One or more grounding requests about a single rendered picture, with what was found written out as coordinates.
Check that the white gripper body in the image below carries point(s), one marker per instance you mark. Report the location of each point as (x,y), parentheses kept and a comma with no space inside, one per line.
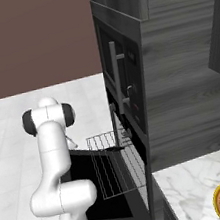
(72,141)

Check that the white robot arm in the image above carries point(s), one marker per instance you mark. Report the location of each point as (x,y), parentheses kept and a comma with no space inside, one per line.
(52,148)

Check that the black oven door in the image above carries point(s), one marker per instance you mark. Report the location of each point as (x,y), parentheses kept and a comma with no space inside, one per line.
(97,205)

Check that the black built-in microwave oven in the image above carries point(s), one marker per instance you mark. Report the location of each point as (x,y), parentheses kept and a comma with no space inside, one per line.
(136,77)

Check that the dark round knob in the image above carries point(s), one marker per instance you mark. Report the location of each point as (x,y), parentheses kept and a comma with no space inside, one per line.
(131,89)

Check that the dark base cupboard front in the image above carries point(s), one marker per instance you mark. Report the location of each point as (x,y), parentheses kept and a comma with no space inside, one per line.
(166,210)

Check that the grey wood tall cabinet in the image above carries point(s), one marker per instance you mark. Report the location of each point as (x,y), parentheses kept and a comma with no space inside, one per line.
(184,79)

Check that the dark grey wall cupboard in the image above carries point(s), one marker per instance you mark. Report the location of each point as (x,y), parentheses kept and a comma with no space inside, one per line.
(219,39)

